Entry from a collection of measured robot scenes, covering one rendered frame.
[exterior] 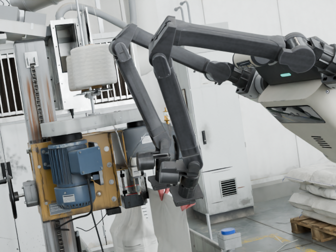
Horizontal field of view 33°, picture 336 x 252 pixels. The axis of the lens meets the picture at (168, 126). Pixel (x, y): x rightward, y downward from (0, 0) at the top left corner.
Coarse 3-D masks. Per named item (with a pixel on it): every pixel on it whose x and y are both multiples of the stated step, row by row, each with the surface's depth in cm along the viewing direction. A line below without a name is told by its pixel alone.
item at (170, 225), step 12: (156, 192) 227; (156, 204) 229; (168, 204) 212; (156, 216) 232; (168, 216) 216; (180, 216) 197; (156, 228) 235; (168, 228) 219; (180, 228) 200; (168, 240) 222; (180, 240) 202
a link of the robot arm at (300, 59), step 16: (160, 32) 152; (176, 32) 150; (192, 32) 151; (208, 32) 151; (224, 32) 152; (240, 32) 154; (160, 48) 151; (208, 48) 154; (224, 48) 154; (240, 48) 154; (256, 48) 154; (272, 48) 154; (304, 48) 151; (288, 64) 154; (304, 64) 154
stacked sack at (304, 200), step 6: (300, 192) 524; (306, 192) 521; (294, 198) 523; (300, 198) 515; (306, 198) 507; (312, 198) 500; (294, 204) 522; (300, 204) 512; (306, 204) 502; (312, 204) 497; (312, 210) 500
